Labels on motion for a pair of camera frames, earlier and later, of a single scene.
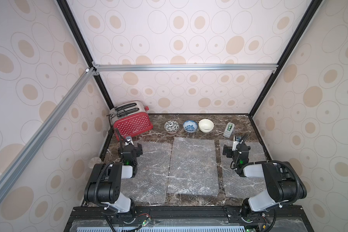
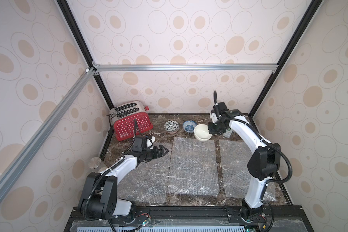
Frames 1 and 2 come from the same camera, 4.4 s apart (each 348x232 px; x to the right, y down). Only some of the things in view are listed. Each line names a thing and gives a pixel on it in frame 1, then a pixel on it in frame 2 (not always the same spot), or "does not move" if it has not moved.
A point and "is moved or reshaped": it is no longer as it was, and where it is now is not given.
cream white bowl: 206,125 is moved or reshaped
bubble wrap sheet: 193,169 does not move
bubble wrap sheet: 150,185 does not move
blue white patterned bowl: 190,126 does not move
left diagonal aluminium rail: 0,185 does not move
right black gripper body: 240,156 → 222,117
